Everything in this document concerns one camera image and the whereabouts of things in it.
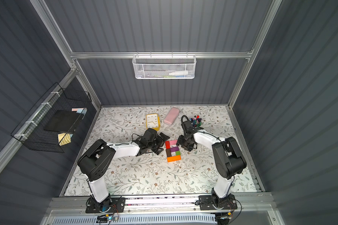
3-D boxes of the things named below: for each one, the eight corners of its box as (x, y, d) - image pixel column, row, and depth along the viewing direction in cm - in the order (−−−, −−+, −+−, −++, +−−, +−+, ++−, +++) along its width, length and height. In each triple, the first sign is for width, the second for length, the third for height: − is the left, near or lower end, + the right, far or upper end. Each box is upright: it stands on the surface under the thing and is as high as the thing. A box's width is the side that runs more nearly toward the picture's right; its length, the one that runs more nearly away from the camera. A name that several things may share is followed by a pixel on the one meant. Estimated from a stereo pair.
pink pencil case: (162, 122, 112) (162, 120, 109) (172, 108, 122) (172, 106, 119) (171, 126, 109) (171, 124, 107) (180, 111, 119) (180, 109, 117)
